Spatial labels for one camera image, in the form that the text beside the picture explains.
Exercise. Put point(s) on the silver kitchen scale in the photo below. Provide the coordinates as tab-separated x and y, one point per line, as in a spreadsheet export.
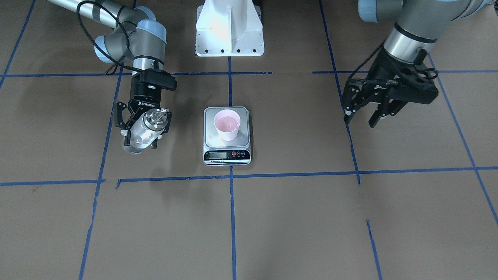
218	152

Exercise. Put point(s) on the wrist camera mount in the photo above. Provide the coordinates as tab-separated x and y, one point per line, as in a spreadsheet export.
414	85
158	78

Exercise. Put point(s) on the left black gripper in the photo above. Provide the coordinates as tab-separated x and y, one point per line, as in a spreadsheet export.
383	68

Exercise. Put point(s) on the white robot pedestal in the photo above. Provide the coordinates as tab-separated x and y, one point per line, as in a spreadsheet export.
230	28

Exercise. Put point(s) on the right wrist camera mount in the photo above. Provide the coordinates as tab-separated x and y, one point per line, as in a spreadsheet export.
158	78

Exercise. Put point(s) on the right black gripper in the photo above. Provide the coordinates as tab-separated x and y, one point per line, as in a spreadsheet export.
142	95

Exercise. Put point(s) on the glass sauce bottle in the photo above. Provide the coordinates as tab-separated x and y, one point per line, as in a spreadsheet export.
139	135

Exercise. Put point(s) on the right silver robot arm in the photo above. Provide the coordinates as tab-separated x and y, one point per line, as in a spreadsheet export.
132	39

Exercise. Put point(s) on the pink paper cup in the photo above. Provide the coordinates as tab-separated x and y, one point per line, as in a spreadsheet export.
227	123

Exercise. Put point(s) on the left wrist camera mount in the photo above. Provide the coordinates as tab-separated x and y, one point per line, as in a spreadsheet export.
414	85

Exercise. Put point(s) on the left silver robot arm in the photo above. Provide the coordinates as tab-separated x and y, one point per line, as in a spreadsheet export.
418	24

